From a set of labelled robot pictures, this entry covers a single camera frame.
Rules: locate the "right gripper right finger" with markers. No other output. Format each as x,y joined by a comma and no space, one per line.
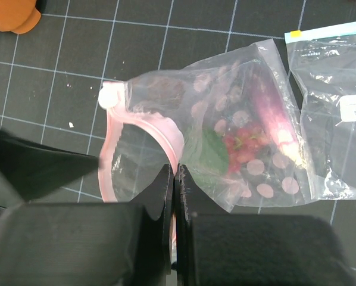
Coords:
215,247

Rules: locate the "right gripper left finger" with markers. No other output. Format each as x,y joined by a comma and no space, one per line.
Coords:
90,243

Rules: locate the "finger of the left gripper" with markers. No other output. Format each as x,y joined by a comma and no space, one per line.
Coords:
36,170

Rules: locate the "small red grape bunch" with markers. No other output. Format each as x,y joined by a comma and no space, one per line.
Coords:
243,145

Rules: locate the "pink zip dotted bag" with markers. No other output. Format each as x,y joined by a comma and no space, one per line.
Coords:
230,119

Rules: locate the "purple eggplant toy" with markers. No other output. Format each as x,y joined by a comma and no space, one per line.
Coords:
273,114

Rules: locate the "blue zip clear bag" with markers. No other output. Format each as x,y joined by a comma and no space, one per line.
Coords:
323,63

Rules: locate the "green lime toy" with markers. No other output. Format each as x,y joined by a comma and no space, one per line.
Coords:
214,157

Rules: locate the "black grid mat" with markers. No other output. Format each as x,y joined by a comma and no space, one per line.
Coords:
51,76

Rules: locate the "orange plastic fruit bin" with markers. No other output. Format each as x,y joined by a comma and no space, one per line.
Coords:
18,16

